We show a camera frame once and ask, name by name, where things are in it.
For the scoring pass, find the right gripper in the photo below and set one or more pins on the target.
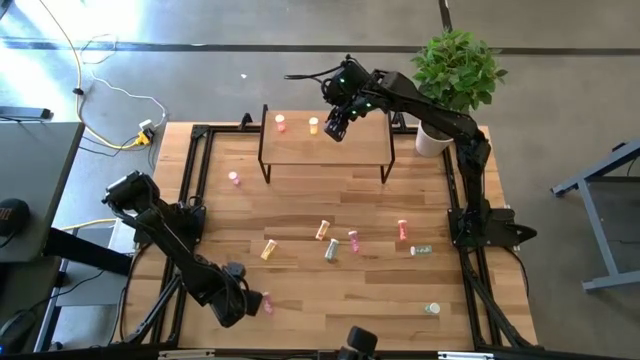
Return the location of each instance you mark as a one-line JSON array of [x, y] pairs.
[[355, 106]]

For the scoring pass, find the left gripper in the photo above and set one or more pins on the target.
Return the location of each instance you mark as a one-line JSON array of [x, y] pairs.
[[230, 302]]

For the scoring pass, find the pink medicine bottle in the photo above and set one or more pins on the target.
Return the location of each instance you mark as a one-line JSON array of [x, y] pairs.
[[354, 241], [268, 304], [233, 176]]

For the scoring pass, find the salmon red medicine bottle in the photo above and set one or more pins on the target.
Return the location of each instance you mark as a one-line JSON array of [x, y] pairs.
[[280, 122], [402, 230]]

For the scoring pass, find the green medicine bottle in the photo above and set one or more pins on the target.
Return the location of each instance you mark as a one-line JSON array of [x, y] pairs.
[[331, 249], [433, 308], [421, 250]]

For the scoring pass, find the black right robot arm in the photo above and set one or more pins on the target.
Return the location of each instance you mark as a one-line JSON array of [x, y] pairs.
[[435, 110]]

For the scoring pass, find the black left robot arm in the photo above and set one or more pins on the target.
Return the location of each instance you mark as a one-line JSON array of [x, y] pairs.
[[170, 240]]

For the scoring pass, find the wooden shelf black metal legs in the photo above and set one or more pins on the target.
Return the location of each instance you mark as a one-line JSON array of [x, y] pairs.
[[325, 150]]

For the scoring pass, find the white plant pot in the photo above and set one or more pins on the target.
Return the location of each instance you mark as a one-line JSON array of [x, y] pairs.
[[427, 145]]

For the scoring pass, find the green leafy plant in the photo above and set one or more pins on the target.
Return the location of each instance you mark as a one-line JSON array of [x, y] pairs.
[[455, 70]]

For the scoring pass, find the white box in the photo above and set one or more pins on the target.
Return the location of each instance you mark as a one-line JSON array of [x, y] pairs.
[[122, 240]]

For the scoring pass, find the black desk beam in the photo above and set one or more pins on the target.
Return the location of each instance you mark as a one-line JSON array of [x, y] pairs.
[[85, 252]]

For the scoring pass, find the white power adapter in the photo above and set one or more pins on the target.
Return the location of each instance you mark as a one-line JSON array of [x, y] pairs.
[[146, 125]]

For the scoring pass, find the black computer mouse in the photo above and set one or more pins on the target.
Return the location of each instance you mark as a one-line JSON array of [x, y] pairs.
[[15, 330]]

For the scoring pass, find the black cap orange logo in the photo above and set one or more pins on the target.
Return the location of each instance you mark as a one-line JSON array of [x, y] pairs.
[[11, 216]]

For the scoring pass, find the grey desk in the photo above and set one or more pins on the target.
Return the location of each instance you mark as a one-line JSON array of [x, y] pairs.
[[35, 160]]

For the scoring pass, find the black flat bar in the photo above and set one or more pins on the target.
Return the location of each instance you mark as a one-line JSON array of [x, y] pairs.
[[25, 113]]

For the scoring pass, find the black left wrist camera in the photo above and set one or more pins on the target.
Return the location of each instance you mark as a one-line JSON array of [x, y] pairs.
[[235, 271]]

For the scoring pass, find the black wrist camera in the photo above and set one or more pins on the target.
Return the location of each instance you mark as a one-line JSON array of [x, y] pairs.
[[345, 80], [235, 271]]

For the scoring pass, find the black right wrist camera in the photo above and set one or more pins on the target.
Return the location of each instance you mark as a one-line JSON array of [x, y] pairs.
[[345, 80]]

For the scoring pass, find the black frame bracket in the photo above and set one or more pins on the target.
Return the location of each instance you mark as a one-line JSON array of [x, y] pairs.
[[398, 120], [245, 122]]

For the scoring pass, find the black aluminium table frame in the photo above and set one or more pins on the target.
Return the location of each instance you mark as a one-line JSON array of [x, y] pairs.
[[225, 129]]

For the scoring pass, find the silver metal bracket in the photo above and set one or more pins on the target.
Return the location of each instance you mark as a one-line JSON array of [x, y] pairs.
[[465, 356]]

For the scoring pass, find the blue grey table frame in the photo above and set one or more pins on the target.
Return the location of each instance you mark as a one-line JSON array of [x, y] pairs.
[[599, 235]]

